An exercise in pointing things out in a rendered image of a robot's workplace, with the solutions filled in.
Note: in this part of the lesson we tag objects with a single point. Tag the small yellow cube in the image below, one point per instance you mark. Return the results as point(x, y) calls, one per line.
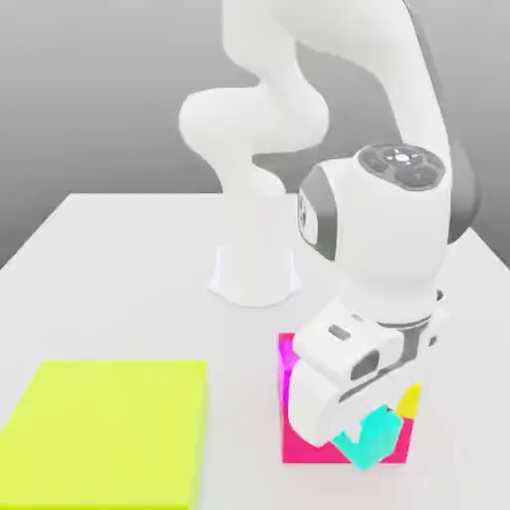
point(410, 402)

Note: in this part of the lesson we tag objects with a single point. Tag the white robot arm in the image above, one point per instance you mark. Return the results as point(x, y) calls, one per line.
point(370, 223)

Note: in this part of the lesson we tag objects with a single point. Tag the large yellow-green box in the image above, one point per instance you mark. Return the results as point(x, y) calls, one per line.
point(107, 430)

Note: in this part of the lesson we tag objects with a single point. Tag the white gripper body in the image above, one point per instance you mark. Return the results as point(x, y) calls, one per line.
point(312, 402)

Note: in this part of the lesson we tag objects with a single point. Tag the small cyan cube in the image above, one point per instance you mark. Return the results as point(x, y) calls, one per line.
point(378, 436)

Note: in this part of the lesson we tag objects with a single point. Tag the large pink box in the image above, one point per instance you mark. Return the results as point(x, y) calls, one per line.
point(306, 452)

